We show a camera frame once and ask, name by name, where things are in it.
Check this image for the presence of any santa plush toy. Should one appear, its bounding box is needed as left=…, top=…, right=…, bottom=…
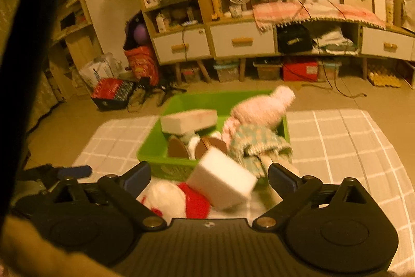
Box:
left=139, top=135, right=230, bottom=220

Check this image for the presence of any checkered dress rabbit doll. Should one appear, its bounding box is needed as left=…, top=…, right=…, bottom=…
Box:
left=227, top=124, right=293, bottom=179

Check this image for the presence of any white sponge block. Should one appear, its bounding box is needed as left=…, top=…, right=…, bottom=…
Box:
left=186, top=147, right=258, bottom=210

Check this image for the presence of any pink plush rabbit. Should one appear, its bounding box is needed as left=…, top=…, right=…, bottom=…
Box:
left=222, top=86, right=295, bottom=148

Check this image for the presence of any pink stained sponge block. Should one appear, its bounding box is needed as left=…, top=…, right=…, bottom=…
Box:
left=160, top=109, right=218, bottom=136

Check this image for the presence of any green plastic bin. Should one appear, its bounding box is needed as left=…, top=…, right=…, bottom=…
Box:
left=137, top=91, right=289, bottom=181

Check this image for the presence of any grey checkered blanket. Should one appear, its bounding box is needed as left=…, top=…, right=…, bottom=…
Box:
left=73, top=109, right=414, bottom=274

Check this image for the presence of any red black box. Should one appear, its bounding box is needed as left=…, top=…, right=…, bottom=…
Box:
left=91, top=78, right=136, bottom=111

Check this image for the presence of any black tripod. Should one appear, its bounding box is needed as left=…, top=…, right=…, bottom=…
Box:
left=136, top=77, right=186, bottom=107

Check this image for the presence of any red box under cabinet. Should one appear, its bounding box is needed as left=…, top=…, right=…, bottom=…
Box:
left=282, top=57, right=318, bottom=82

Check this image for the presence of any orange snack bag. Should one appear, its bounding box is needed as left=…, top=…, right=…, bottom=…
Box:
left=125, top=45, right=160, bottom=86

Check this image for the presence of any egg carton tray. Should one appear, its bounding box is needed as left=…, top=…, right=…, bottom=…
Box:
left=368, top=64, right=402, bottom=88

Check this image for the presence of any black bag in cabinet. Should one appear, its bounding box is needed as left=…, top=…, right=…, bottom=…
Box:
left=276, top=24, right=313, bottom=54

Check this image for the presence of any long tv cabinet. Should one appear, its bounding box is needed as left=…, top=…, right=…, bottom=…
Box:
left=208, top=18, right=414, bottom=77

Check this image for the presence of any pink table runner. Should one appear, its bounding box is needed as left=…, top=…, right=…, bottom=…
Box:
left=253, top=1, right=386, bottom=30

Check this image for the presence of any wooden shelf cabinet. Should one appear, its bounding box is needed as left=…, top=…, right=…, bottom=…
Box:
left=140, top=0, right=214, bottom=65

